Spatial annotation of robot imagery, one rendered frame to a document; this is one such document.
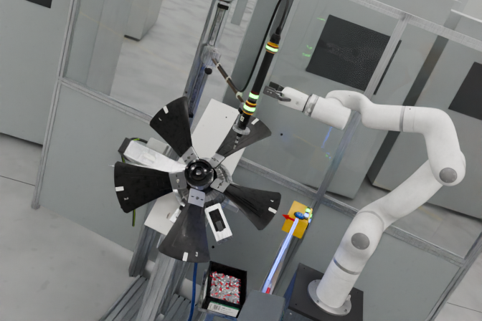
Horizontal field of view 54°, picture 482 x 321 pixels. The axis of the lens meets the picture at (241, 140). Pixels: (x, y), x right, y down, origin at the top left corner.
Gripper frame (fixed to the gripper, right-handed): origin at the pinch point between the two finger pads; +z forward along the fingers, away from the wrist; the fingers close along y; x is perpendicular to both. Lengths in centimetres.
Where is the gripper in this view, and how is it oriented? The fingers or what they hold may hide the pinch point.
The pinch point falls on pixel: (269, 87)
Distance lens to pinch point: 181.9
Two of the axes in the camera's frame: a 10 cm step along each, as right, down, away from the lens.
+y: 2.7, -3.0, 9.1
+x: 3.2, -8.7, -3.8
